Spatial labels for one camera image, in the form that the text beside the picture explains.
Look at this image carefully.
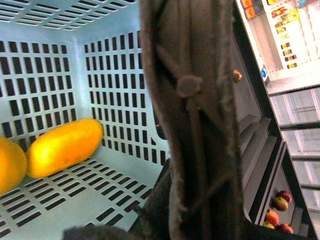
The yellow mango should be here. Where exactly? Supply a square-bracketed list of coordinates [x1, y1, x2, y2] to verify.
[26, 119, 103, 179]

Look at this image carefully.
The dark wooden produce stand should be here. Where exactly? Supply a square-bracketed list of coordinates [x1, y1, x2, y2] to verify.
[232, 0, 317, 240]

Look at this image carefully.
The white shelf with bottles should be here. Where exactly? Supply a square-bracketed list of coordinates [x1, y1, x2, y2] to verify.
[235, 0, 320, 86]

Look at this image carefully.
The light blue plastic basket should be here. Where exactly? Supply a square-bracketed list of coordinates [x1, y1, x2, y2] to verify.
[0, 0, 170, 240]

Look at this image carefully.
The red mango fruit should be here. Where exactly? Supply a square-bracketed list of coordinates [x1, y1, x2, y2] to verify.
[277, 190, 293, 203]
[264, 209, 280, 227]
[273, 196, 289, 212]

